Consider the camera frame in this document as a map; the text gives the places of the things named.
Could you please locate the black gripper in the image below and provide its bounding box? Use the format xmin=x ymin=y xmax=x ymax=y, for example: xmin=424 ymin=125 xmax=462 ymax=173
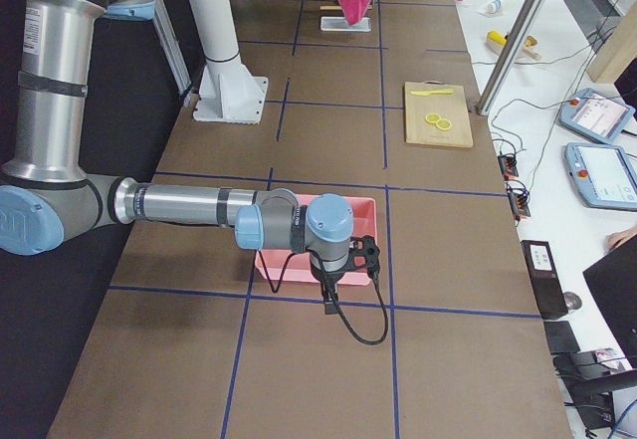
xmin=310 ymin=252 xmax=347 ymax=291

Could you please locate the pink microfibre cloth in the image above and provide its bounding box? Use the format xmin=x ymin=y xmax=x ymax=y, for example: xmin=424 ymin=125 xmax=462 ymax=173
xmin=336 ymin=0 xmax=373 ymax=26

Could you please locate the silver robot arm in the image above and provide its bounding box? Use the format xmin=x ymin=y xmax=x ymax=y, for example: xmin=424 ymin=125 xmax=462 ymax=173
xmin=1 ymin=0 xmax=357 ymax=292

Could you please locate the pink plastic bin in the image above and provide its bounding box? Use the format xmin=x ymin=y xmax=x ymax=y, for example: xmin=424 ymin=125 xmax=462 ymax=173
xmin=253 ymin=192 xmax=377 ymax=288

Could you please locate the rear lemon slice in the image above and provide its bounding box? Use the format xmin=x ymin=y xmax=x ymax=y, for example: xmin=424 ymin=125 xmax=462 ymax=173
xmin=425 ymin=113 xmax=440 ymax=124

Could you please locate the lemon slice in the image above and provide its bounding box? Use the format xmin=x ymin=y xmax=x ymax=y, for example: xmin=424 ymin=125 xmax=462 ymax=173
xmin=425 ymin=113 xmax=440 ymax=124
xmin=436 ymin=118 xmax=453 ymax=131

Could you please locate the front lemon slice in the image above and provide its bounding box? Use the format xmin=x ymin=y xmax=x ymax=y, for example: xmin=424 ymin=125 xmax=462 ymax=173
xmin=436 ymin=118 xmax=453 ymax=131

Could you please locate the bamboo cutting board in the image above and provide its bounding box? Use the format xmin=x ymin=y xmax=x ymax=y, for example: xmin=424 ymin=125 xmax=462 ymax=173
xmin=404 ymin=82 xmax=474 ymax=148

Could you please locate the lower black orange connector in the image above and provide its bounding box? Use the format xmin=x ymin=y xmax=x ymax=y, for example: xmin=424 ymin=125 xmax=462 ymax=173
xmin=506 ymin=181 xmax=531 ymax=221

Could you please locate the black orange connector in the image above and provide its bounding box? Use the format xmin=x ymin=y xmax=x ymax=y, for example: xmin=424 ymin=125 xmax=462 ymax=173
xmin=497 ymin=153 xmax=519 ymax=179
xmin=506 ymin=181 xmax=531 ymax=221

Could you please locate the upper black orange connector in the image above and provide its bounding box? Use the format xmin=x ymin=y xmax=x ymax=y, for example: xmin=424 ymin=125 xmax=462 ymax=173
xmin=497 ymin=153 xmax=519 ymax=179

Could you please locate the black box with label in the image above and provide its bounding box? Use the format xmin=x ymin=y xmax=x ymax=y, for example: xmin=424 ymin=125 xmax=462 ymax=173
xmin=521 ymin=240 xmax=568 ymax=320

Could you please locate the yellow plastic knife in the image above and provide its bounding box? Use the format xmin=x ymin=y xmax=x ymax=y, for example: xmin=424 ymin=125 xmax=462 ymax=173
xmin=409 ymin=89 xmax=454 ymax=97

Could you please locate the white towel rack stand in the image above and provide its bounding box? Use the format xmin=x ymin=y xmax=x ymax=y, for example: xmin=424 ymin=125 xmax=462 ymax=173
xmin=319 ymin=0 xmax=374 ymax=33

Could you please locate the yellow toy on stand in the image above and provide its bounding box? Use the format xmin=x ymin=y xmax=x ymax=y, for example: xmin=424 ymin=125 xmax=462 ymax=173
xmin=485 ymin=30 xmax=542 ymax=62

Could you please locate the lower teach pendant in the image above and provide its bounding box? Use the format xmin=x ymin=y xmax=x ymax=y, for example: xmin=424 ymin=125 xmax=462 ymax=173
xmin=563 ymin=142 xmax=636 ymax=212

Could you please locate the teach pendant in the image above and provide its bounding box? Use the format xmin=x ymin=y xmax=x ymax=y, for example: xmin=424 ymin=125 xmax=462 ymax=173
xmin=563 ymin=142 xmax=636 ymax=212
xmin=558 ymin=88 xmax=635 ymax=144

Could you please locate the upper teach pendant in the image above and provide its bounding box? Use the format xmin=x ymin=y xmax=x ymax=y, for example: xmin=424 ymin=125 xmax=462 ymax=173
xmin=558 ymin=88 xmax=635 ymax=144

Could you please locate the white plastic bottle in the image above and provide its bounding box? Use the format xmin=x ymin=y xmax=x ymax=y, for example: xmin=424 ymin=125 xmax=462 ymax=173
xmin=484 ymin=0 xmax=505 ymax=16

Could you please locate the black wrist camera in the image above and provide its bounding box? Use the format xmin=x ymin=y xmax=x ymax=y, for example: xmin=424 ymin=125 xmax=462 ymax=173
xmin=347 ymin=235 xmax=380 ymax=281

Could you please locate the black braided camera cable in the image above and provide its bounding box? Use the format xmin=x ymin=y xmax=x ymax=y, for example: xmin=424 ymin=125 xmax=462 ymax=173
xmin=268 ymin=249 xmax=390 ymax=345

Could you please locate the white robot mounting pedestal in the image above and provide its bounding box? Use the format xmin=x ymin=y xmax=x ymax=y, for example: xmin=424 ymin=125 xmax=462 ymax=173
xmin=189 ymin=0 xmax=269 ymax=124

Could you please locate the aluminium frame post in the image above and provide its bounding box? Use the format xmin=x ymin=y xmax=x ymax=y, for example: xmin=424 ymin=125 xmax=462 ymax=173
xmin=476 ymin=0 xmax=544 ymax=116

